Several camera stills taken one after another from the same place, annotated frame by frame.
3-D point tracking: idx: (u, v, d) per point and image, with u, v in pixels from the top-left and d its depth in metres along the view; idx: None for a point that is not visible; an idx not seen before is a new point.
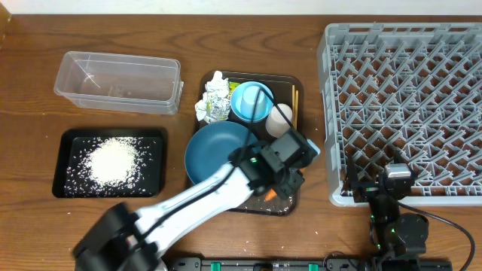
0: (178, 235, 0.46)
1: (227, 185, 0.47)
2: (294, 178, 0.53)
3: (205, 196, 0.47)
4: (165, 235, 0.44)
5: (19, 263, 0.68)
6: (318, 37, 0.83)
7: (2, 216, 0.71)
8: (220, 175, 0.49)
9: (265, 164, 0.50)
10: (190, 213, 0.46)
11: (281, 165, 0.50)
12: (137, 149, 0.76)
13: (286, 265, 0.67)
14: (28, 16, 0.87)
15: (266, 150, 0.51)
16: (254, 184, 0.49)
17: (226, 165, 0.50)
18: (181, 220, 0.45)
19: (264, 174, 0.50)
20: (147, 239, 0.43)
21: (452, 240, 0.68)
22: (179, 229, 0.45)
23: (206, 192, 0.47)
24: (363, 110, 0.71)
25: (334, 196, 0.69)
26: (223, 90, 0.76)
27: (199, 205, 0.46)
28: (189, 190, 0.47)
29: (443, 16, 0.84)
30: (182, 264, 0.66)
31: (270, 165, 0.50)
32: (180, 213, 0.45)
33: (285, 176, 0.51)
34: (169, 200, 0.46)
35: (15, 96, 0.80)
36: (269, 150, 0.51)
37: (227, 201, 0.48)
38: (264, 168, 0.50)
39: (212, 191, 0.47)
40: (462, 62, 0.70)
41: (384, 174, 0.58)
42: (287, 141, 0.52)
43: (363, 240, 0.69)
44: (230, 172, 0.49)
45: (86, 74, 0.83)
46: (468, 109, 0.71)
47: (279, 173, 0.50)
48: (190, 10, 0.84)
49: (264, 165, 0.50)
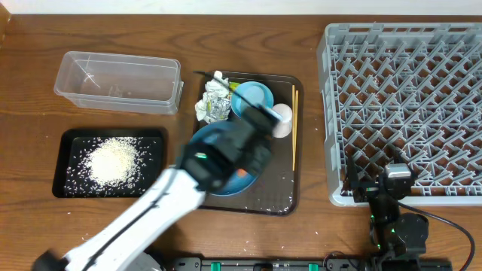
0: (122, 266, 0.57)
1: (155, 209, 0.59)
2: (262, 154, 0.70)
3: (147, 217, 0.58)
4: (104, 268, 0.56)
5: (19, 263, 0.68)
6: (318, 37, 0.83)
7: (2, 216, 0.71)
8: (160, 187, 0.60)
9: (220, 157, 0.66)
10: (120, 245, 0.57)
11: (205, 172, 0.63)
12: (137, 149, 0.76)
13: (286, 264, 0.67)
14: (28, 16, 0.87)
15: (192, 162, 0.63)
16: (208, 180, 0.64)
17: (167, 171, 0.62)
18: (123, 248, 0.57)
19: (215, 169, 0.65)
20: None
21: (451, 240, 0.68)
22: (117, 261, 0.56)
23: (132, 220, 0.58)
24: (363, 110, 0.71)
25: (334, 196, 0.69)
26: (224, 90, 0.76)
27: (124, 238, 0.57)
28: (127, 213, 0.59)
29: (444, 16, 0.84)
30: (182, 264, 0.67)
31: (220, 160, 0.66)
32: (107, 251, 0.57)
33: (251, 155, 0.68)
34: (108, 231, 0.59)
35: (15, 96, 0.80)
36: (194, 160, 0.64)
37: (149, 230, 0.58)
38: (214, 164, 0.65)
39: (152, 208, 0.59)
40: (462, 62, 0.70)
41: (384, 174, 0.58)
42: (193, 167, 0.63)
43: (363, 240, 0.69)
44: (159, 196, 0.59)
45: (86, 74, 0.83)
46: (468, 109, 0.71)
47: (210, 171, 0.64)
48: (190, 10, 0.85)
49: (197, 164, 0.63)
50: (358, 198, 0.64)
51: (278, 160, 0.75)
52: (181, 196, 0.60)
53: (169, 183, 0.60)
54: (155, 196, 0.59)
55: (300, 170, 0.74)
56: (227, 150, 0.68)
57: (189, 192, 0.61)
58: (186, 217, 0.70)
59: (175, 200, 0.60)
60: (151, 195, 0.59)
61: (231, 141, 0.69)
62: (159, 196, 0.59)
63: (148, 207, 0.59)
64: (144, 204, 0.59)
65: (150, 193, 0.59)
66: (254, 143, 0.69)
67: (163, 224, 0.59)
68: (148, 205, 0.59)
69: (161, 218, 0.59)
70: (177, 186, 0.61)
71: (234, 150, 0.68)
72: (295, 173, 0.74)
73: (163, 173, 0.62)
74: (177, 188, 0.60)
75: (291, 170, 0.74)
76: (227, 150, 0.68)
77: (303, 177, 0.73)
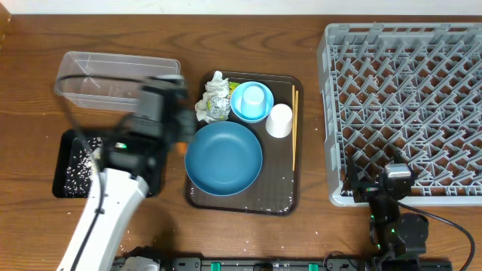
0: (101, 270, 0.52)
1: (104, 209, 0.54)
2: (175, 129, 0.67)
3: (98, 224, 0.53)
4: None
5: (19, 263, 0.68)
6: (317, 37, 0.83)
7: (2, 217, 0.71)
8: (96, 193, 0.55)
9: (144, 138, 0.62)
10: (90, 252, 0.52)
11: (133, 155, 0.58)
12: None
13: (286, 265, 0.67)
14: (28, 16, 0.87)
15: (114, 150, 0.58)
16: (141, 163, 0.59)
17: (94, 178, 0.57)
18: (88, 258, 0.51)
19: (142, 151, 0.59)
20: None
21: (451, 240, 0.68)
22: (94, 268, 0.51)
23: (89, 227, 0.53)
24: (363, 110, 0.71)
25: (334, 196, 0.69)
26: (223, 90, 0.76)
27: (90, 244, 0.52)
28: (79, 228, 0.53)
29: (443, 16, 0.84)
30: (182, 264, 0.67)
31: (144, 138, 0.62)
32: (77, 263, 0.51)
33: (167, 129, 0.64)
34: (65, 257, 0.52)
35: (14, 96, 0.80)
36: (114, 149, 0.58)
37: (111, 226, 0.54)
38: (136, 145, 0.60)
39: (99, 214, 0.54)
40: (462, 62, 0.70)
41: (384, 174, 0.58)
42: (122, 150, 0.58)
43: (363, 240, 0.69)
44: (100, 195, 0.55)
45: (86, 74, 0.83)
46: (468, 109, 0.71)
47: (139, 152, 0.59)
48: (190, 10, 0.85)
49: (124, 154, 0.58)
50: (358, 198, 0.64)
51: (278, 160, 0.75)
52: (120, 189, 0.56)
53: (102, 186, 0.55)
54: (99, 200, 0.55)
55: (300, 170, 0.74)
56: (144, 127, 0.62)
57: (125, 181, 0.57)
58: (186, 217, 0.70)
59: (117, 199, 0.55)
60: (94, 201, 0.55)
61: (145, 119, 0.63)
62: (102, 198, 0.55)
63: (94, 216, 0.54)
64: (92, 214, 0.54)
65: (90, 202, 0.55)
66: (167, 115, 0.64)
67: (117, 224, 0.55)
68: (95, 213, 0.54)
69: (112, 219, 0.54)
70: (113, 183, 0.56)
71: (151, 123, 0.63)
72: (295, 173, 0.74)
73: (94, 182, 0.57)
74: (113, 184, 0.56)
75: (291, 170, 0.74)
76: (146, 126, 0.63)
77: (303, 177, 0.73)
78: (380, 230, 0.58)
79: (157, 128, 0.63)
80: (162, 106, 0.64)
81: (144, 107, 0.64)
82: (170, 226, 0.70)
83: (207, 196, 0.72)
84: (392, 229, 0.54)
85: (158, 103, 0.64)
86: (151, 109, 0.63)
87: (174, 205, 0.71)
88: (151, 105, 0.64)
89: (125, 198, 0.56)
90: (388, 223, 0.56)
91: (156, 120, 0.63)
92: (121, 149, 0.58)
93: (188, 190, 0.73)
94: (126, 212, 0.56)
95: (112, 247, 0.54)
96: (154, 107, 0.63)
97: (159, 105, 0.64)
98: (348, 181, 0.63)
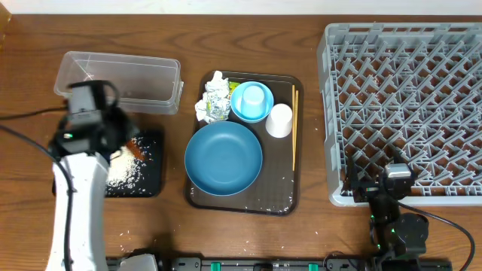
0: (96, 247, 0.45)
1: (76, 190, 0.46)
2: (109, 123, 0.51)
3: (75, 207, 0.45)
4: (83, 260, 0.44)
5: (19, 263, 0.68)
6: (317, 37, 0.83)
7: (2, 217, 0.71)
8: (61, 180, 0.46)
9: (83, 126, 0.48)
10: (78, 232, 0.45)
11: (88, 137, 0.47)
12: (137, 149, 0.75)
13: (286, 265, 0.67)
14: (28, 16, 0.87)
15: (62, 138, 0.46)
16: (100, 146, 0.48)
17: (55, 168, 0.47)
18: (78, 239, 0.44)
19: (93, 133, 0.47)
20: None
21: (452, 240, 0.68)
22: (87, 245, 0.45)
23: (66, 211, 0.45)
24: (363, 110, 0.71)
25: (334, 196, 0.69)
26: (223, 90, 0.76)
27: (76, 223, 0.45)
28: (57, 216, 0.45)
29: (443, 16, 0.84)
30: (182, 264, 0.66)
31: (83, 125, 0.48)
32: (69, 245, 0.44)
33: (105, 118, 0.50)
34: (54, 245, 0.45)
35: (15, 96, 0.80)
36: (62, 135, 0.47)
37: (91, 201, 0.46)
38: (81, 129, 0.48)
39: (73, 194, 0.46)
40: (462, 62, 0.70)
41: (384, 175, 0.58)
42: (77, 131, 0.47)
43: (363, 241, 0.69)
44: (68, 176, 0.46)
45: (86, 74, 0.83)
46: (468, 109, 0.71)
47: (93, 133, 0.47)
48: (190, 10, 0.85)
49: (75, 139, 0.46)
50: (358, 199, 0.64)
51: (278, 160, 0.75)
52: (83, 167, 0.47)
53: (65, 169, 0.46)
54: (66, 183, 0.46)
55: (300, 170, 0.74)
56: (79, 119, 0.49)
57: (84, 159, 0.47)
58: (186, 217, 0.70)
59: (83, 176, 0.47)
60: (62, 185, 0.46)
61: (83, 110, 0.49)
62: (69, 180, 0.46)
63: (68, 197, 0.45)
64: (64, 198, 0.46)
65: (58, 189, 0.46)
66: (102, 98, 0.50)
67: (93, 201, 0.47)
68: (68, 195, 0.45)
69: (86, 197, 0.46)
70: (75, 165, 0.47)
71: (88, 113, 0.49)
72: (295, 173, 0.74)
73: (54, 171, 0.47)
74: (77, 165, 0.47)
75: (291, 170, 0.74)
76: (80, 118, 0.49)
77: (303, 177, 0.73)
78: (379, 229, 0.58)
79: (95, 115, 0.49)
80: (97, 92, 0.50)
81: (75, 99, 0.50)
82: (170, 226, 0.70)
83: (207, 196, 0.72)
84: (392, 229, 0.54)
85: (92, 91, 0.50)
86: (84, 100, 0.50)
87: (174, 205, 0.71)
88: (83, 95, 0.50)
89: (93, 173, 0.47)
90: (388, 224, 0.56)
91: (93, 107, 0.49)
92: (67, 136, 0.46)
93: (188, 190, 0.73)
94: (97, 188, 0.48)
95: (99, 222, 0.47)
96: (87, 95, 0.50)
97: (93, 91, 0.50)
98: (348, 181, 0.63)
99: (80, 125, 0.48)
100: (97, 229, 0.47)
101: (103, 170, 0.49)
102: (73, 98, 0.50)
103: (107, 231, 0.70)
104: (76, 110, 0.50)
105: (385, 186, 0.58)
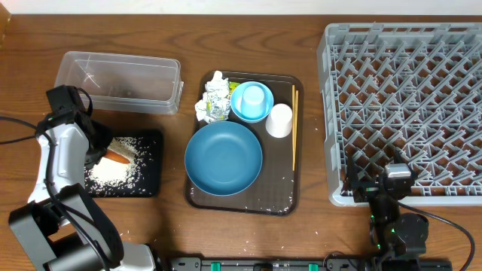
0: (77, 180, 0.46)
1: (59, 139, 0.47)
2: (85, 117, 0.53)
3: (56, 152, 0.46)
4: (65, 182, 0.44)
5: (19, 263, 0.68)
6: (317, 36, 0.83)
7: (2, 216, 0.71)
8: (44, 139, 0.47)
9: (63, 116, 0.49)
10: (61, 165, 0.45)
11: (70, 120, 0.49)
12: (137, 149, 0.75)
13: (286, 265, 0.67)
14: (28, 16, 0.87)
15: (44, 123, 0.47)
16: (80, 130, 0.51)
17: (41, 140, 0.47)
18: (59, 170, 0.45)
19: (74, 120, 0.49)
20: (63, 201, 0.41)
21: (451, 239, 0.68)
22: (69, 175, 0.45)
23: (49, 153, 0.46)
24: (363, 110, 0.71)
25: (334, 196, 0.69)
26: (223, 90, 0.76)
27: (58, 159, 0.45)
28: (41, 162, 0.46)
29: (443, 16, 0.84)
30: (182, 263, 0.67)
31: (62, 114, 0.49)
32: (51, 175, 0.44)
33: (82, 113, 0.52)
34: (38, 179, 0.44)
35: (14, 96, 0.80)
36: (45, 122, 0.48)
37: (73, 147, 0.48)
38: (62, 117, 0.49)
39: (56, 144, 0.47)
40: (462, 62, 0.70)
41: (385, 174, 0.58)
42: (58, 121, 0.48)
43: (363, 240, 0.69)
44: (51, 135, 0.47)
45: (86, 74, 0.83)
46: (468, 109, 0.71)
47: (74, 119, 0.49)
48: (190, 10, 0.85)
49: (59, 123, 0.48)
50: (358, 199, 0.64)
51: (277, 160, 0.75)
52: (61, 128, 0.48)
53: (52, 132, 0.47)
54: (44, 138, 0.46)
55: (300, 170, 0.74)
56: (58, 112, 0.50)
57: (63, 129, 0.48)
58: (186, 217, 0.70)
59: (61, 133, 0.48)
60: (43, 142, 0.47)
61: (62, 107, 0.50)
62: (52, 137, 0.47)
63: (51, 144, 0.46)
64: (44, 151, 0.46)
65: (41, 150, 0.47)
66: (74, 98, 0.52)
67: (73, 149, 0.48)
68: (50, 146, 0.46)
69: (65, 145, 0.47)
70: (59, 132, 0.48)
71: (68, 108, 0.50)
72: (295, 172, 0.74)
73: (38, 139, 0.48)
74: (59, 130, 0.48)
75: (291, 170, 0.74)
76: (58, 114, 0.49)
77: (303, 176, 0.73)
78: (379, 229, 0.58)
79: (72, 108, 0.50)
80: (71, 92, 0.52)
81: (55, 99, 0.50)
82: (170, 226, 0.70)
83: (207, 196, 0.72)
84: (392, 229, 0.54)
85: (68, 92, 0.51)
86: (62, 98, 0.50)
87: (174, 205, 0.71)
88: (62, 95, 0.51)
89: (70, 131, 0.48)
90: (388, 223, 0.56)
91: (71, 102, 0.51)
92: (50, 119, 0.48)
93: (188, 191, 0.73)
94: (77, 146, 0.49)
95: (76, 166, 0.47)
96: (63, 94, 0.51)
97: (69, 91, 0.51)
98: (348, 181, 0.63)
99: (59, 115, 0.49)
100: (74, 170, 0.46)
101: (80, 137, 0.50)
102: (50, 98, 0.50)
103: None
104: (55, 108, 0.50)
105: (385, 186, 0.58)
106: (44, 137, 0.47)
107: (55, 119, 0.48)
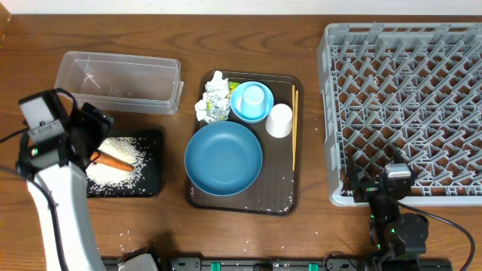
0: (88, 231, 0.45)
1: (59, 196, 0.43)
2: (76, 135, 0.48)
3: (59, 214, 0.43)
4: (72, 245, 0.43)
5: (19, 263, 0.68)
6: (317, 37, 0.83)
7: (2, 217, 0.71)
8: (40, 196, 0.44)
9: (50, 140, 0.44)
10: (65, 224, 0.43)
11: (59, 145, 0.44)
12: (137, 149, 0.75)
13: (286, 265, 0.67)
14: (28, 16, 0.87)
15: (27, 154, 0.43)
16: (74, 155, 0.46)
17: (32, 187, 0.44)
18: (65, 231, 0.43)
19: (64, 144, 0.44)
20: None
21: (451, 240, 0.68)
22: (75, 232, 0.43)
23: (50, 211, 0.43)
24: (363, 110, 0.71)
25: (334, 196, 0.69)
26: (223, 90, 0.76)
27: (62, 220, 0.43)
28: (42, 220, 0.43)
29: (443, 16, 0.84)
30: (182, 264, 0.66)
31: (47, 136, 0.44)
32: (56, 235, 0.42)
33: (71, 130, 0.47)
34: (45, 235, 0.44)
35: (15, 96, 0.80)
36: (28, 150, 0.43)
37: (76, 202, 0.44)
38: (49, 144, 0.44)
39: (56, 204, 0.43)
40: (462, 62, 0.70)
41: (384, 174, 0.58)
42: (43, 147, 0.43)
43: (363, 240, 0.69)
44: (44, 187, 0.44)
45: (86, 74, 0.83)
46: (468, 109, 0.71)
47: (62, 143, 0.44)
48: (190, 11, 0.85)
49: (42, 152, 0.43)
50: (358, 198, 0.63)
51: (278, 160, 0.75)
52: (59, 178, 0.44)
53: (45, 185, 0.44)
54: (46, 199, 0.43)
55: (300, 170, 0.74)
56: (41, 133, 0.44)
57: (56, 173, 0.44)
58: (186, 217, 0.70)
59: (62, 187, 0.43)
60: (41, 202, 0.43)
61: (43, 125, 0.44)
62: (49, 196, 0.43)
63: (52, 205, 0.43)
64: (47, 214, 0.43)
65: (38, 205, 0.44)
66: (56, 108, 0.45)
67: (78, 208, 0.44)
68: (50, 208, 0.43)
69: (69, 207, 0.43)
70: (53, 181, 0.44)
71: (49, 124, 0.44)
72: (295, 172, 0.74)
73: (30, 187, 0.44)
74: (53, 181, 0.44)
75: (291, 170, 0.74)
76: (42, 133, 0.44)
77: (303, 176, 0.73)
78: (379, 229, 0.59)
79: (58, 127, 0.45)
80: (53, 102, 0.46)
81: (29, 114, 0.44)
82: (170, 226, 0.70)
83: (207, 196, 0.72)
84: (392, 229, 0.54)
85: (50, 102, 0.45)
86: (41, 113, 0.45)
87: (174, 205, 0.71)
88: (38, 108, 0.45)
89: (71, 184, 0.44)
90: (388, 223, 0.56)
91: (54, 117, 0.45)
92: (35, 153, 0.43)
93: (188, 191, 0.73)
94: (80, 199, 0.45)
95: (89, 228, 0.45)
96: (44, 107, 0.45)
97: (50, 101, 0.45)
98: (348, 181, 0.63)
99: (43, 137, 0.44)
100: (89, 233, 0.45)
101: (80, 178, 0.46)
102: (27, 113, 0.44)
103: (108, 230, 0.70)
104: (35, 125, 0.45)
105: (385, 185, 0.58)
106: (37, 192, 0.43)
107: (39, 146, 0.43)
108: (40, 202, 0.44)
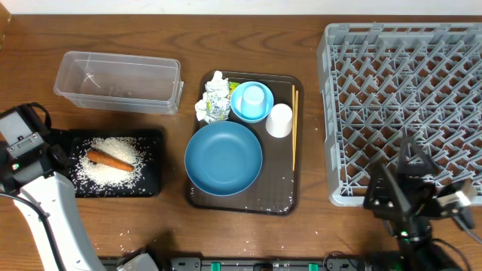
0: (83, 232, 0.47)
1: (47, 205, 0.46)
2: (57, 147, 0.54)
3: (50, 220, 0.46)
4: (69, 247, 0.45)
5: (19, 263, 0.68)
6: (317, 36, 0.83)
7: (3, 217, 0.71)
8: (28, 211, 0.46)
9: (30, 152, 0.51)
10: (56, 229, 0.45)
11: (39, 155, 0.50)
12: (137, 149, 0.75)
13: (286, 264, 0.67)
14: (28, 16, 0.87)
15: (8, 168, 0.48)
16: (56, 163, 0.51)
17: (17, 202, 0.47)
18: (59, 235, 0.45)
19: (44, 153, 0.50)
20: None
21: (452, 240, 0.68)
22: (68, 235, 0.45)
23: (38, 223, 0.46)
24: (363, 110, 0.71)
25: (367, 205, 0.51)
26: (223, 90, 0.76)
27: (54, 226, 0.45)
28: (34, 232, 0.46)
29: (444, 16, 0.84)
30: (182, 263, 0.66)
31: (25, 149, 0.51)
32: (50, 242, 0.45)
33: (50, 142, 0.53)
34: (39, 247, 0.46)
35: (14, 96, 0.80)
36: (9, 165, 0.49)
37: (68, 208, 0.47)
38: (30, 155, 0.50)
39: (44, 214, 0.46)
40: (462, 62, 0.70)
41: (452, 202, 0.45)
42: (25, 159, 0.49)
43: (363, 240, 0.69)
44: (31, 199, 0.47)
45: (86, 74, 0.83)
46: (468, 109, 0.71)
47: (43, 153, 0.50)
48: (190, 10, 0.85)
49: (24, 163, 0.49)
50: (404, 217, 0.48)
51: (277, 160, 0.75)
52: (47, 189, 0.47)
53: (32, 198, 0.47)
54: (35, 211, 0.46)
55: (300, 169, 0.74)
56: (20, 146, 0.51)
57: (44, 183, 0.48)
58: (186, 217, 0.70)
59: (50, 197, 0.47)
60: (32, 213, 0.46)
61: (21, 138, 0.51)
62: (39, 208, 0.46)
63: (41, 215, 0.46)
64: (38, 225, 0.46)
65: (30, 220, 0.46)
66: (31, 120, 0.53)
67: (69, 214, 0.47)
68: (39, 217, 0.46)
69: (60, 214, 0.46)
70: (41, 191, 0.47)
71: (28, 138, 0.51)
72: (295, 172, 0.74)
73: (18, 205, 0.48)
74: (41, 190, 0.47)
75: (291, 170, 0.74)
76: (22, 146, 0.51)
77: (303, 176, 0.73)
78: (404, 241, 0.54)
79: (34, 137, 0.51)
80: (27, 114, 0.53)
81: (7, 129, 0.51)
82: (170, 226, 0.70)
83: (207, 196, 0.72)
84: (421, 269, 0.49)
85: (23, 115, 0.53)
86: (19, 126, 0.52)
87: (174, 205, 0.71)
88: (14, 123, 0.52)
89: (58, 192, 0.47)
90: (419, 254, 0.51)
91: (31, 129, 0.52)
92: (16, 166, 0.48)
93: (188, 190, 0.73)
94: (70, 206, 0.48)
95: (84, 232, 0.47)
96: (19, 120, 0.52)
97: (24, 114, 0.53)
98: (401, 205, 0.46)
99: (21, 150, 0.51)
100: (83, 236, 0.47)
101: (68, 186, 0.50)
102: (4, 127, 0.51)
103: (107, 230, 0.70)
104: (12, 139, 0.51)
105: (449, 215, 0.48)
106: (23, 205, 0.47)
107: (20, 159, 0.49)
108: (28, 216, 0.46)
